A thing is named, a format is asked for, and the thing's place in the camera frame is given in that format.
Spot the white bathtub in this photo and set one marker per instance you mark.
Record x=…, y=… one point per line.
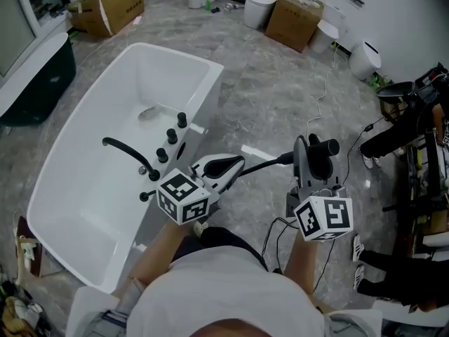
x=98, y=135

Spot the black faucet knob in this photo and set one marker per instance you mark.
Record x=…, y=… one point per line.
x=172, y=136
x=162, y=154
x=181, y=119

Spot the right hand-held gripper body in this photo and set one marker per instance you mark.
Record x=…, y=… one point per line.
x=322, y=216

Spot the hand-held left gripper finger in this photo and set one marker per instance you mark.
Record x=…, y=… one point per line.
x=214, y=156
x=233, y=177

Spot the person's left forearm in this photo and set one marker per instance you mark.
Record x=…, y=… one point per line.
x=158, y=251

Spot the person's white shirt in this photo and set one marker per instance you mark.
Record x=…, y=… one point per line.
x=224, y=293

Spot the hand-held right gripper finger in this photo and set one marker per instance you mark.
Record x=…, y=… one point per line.
x=301, y=167
x=324, y=170

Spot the tall cardboard box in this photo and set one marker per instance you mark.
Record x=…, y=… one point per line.
x=294, y=23

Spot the large open cardboard box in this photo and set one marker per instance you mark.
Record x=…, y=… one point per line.
x=105, y=11

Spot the person's white shoe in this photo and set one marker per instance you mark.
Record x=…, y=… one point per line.
x=200, y=229

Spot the black curved faucet spout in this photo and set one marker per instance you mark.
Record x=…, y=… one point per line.
x=133, y=153

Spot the black round bin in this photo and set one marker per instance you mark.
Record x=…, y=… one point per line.
x=396, y=90

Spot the black power adapter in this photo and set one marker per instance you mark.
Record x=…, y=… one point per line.
x=368, y=128

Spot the person's black trousers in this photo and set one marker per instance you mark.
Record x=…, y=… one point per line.
x=224, y=241

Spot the green bottle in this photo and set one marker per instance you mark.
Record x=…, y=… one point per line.
x=208, y=4

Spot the person's right forearm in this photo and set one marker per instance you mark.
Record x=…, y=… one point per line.
x=305, y=265

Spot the pink flat packet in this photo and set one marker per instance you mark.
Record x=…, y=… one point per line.
x=137, y=19

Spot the black handheld shower head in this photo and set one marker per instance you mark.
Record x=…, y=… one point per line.
x=324, y=147

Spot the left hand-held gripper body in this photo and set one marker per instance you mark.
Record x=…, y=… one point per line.
x=179, y=195

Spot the dark green bathtub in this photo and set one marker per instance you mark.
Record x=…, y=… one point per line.
x=38, y=86

